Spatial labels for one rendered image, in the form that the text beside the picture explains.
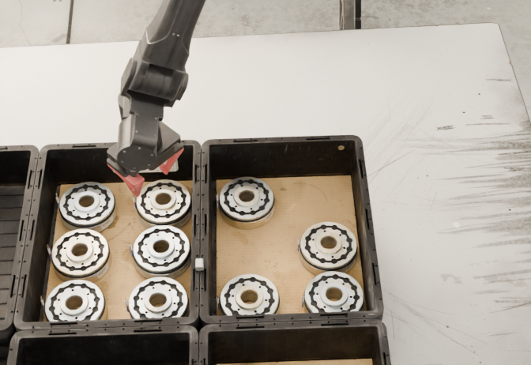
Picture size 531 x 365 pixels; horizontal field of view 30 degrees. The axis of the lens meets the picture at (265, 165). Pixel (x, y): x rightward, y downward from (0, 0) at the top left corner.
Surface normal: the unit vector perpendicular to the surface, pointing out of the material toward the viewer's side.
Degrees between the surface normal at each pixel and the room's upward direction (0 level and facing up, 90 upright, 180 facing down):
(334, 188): 0
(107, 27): 0
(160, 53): 80
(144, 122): 25
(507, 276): 0
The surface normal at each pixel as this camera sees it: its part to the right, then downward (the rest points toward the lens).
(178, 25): 0.14, 0.63
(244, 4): -0.01, -0.65
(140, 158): 0.06, 0.77
